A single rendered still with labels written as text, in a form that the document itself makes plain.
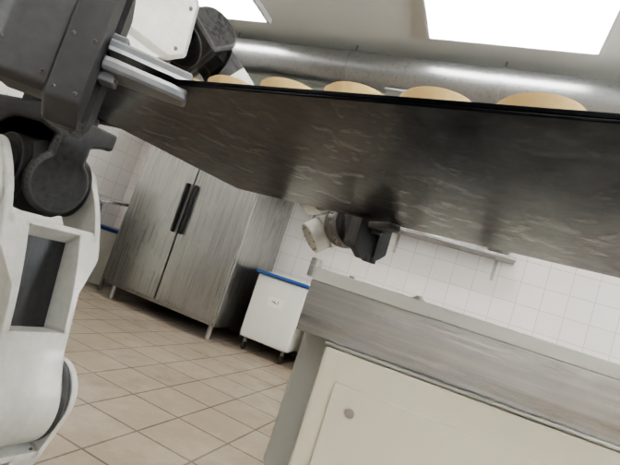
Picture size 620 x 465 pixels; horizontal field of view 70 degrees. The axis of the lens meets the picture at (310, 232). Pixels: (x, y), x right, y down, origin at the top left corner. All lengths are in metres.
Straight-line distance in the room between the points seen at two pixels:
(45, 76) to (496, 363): 0.40
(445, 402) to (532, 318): 4.15
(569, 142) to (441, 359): 0.22
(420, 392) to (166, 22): 0.71
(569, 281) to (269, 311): 2.71
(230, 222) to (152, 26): 3.49
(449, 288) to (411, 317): 4.13
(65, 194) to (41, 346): 0.24
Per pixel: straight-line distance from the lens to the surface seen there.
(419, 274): 4.57
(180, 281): 4.44
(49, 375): 0.80
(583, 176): 0.31
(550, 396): 0.43
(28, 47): 0.37
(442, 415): 0.41
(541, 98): 0.27
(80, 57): 0.36
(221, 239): 4.26
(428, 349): 0.41
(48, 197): 0.82
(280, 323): 4.20
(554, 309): 4.58
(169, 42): 0.88
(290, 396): 0.47
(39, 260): 0.83
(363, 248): 0.70
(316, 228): 0.85
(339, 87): 0.30
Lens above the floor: 0.89
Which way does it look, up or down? 5 degrees up
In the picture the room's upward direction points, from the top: 18 degrees clockwise
